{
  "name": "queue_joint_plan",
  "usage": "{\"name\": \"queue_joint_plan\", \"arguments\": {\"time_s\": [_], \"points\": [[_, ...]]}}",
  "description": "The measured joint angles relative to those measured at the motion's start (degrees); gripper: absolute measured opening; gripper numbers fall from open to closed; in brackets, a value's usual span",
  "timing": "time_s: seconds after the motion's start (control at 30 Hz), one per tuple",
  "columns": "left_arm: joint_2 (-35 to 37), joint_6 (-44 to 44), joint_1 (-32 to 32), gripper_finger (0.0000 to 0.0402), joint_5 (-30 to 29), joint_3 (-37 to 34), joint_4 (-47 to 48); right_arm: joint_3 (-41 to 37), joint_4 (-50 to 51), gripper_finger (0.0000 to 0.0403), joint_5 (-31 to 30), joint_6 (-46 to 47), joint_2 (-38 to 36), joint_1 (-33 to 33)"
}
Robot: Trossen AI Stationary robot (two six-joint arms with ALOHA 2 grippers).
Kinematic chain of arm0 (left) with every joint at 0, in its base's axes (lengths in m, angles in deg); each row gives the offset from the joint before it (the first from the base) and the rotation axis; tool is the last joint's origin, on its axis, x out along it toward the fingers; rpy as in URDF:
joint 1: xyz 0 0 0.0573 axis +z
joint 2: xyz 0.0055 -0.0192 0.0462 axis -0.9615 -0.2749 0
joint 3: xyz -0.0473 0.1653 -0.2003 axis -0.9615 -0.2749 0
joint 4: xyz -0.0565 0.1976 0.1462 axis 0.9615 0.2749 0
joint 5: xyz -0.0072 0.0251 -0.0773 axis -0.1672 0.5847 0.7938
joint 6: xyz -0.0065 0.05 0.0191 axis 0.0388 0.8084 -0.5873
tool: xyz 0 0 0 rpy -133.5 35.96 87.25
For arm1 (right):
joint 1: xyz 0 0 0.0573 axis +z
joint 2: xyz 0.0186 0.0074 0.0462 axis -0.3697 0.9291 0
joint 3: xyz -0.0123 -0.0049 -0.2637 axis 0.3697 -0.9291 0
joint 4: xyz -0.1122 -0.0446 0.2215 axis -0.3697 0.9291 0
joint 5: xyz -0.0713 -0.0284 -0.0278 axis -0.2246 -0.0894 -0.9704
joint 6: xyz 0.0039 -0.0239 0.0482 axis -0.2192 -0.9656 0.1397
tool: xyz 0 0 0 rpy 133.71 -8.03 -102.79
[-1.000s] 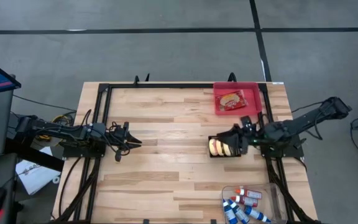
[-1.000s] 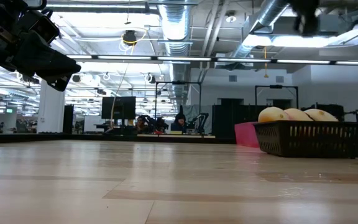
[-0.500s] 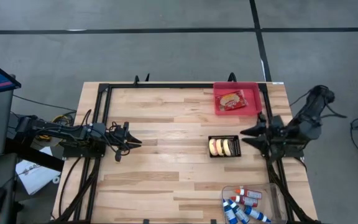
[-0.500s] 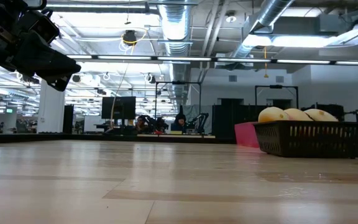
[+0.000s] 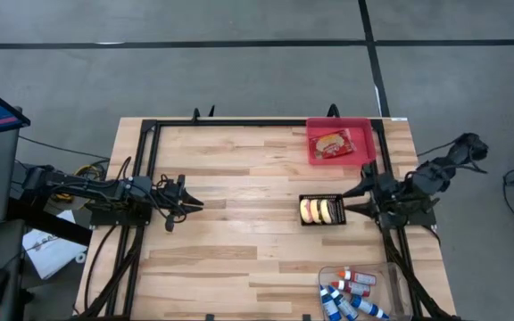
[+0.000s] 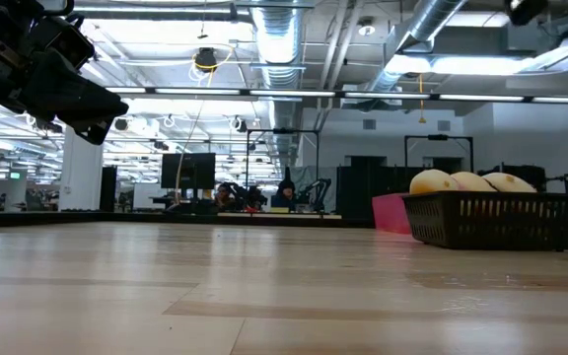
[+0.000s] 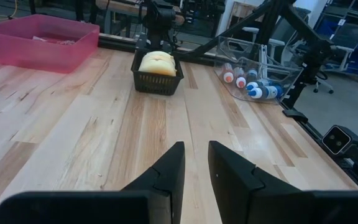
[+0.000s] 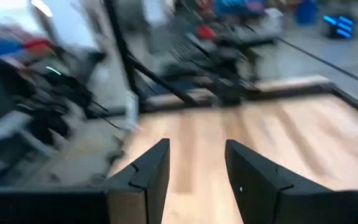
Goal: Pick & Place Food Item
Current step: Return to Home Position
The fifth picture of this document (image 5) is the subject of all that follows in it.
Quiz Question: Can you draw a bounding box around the red orange snack packet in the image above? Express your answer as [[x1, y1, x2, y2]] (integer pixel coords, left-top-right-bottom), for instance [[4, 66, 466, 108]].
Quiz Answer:
[[308, 128, 357, 161]]

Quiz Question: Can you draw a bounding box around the black cable bundle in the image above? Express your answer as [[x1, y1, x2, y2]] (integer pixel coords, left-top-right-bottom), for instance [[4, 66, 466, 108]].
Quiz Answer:
[[76, 225, 147, 320], [380, 226, 457, 320]]

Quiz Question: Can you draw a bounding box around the black stand beam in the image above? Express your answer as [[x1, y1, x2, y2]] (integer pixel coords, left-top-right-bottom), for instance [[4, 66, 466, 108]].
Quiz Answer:
[[6, 195, 94, 247]]

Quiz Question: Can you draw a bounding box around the clear plastic container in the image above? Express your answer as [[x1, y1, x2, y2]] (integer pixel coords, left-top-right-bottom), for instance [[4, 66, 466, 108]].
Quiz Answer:
[[318, 261, 414, 321]]

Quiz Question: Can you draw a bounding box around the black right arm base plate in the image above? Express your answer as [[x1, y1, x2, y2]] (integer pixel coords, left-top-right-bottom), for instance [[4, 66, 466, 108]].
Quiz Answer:
[[370, 188, 438, 227]]

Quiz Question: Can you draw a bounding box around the orange glitter glue bottle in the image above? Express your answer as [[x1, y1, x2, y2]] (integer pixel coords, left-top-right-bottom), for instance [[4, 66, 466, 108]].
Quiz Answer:
[[336, 267, 378, 287]]

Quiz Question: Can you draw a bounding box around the yellow cable coil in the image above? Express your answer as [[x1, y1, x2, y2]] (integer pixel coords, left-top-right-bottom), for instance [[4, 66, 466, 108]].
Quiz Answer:
[[72, 163, 109, 180]]

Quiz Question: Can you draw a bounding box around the black mesh basket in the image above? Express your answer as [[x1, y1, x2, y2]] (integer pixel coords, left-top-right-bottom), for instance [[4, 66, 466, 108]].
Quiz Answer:
[[298, 193, 348, 227]]

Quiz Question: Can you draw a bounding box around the thin black floor cable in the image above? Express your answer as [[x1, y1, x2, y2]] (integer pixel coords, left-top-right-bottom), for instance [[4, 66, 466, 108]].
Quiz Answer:
[[17, 134, 112, 162]]

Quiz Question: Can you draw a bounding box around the chocolate striped toy donut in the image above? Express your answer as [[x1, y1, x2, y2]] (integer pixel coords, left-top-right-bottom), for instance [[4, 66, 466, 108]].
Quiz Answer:
[[320, 198, 335, 226], [310, 198, 323, 226]]

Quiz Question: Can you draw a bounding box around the dark grey desk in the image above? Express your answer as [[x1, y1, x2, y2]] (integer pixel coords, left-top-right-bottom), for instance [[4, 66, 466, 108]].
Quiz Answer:
[[0, 218, 35, 321]]

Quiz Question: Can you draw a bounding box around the white printed paper sheet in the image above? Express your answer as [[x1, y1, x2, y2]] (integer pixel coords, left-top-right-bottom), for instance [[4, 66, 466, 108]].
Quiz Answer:
[[21, 209, 89, 281]]

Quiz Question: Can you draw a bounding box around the red glitter glue bottle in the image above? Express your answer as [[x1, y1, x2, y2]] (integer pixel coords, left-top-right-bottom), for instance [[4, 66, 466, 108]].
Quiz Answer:
[[329, 279, 372, 298]]

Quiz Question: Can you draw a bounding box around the black aluminium table frame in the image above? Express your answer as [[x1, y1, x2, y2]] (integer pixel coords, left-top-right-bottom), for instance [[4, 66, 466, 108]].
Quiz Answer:
[[104, 116, 459, 321]]

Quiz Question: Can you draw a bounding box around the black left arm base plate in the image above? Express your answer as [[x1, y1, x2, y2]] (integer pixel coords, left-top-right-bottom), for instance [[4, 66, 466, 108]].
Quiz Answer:
[[88, 190, 155, 228]]

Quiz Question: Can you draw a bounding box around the red plastic tray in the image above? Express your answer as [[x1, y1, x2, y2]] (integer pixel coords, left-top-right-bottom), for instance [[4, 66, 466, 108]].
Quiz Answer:
[[305, 117, 378, 168]]

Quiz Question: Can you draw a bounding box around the pink frosted toy donut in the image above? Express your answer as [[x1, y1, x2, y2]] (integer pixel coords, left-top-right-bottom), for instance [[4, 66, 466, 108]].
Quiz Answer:
[[299, 198, 312, 225]]

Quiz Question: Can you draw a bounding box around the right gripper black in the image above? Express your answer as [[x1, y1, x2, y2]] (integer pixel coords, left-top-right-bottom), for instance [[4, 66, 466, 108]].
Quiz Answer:
[[343, 162, 403, 231]]

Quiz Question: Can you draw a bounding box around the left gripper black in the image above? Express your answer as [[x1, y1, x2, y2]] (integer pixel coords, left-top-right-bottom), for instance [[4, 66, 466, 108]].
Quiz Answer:
[[158, 174, 205, 234]]

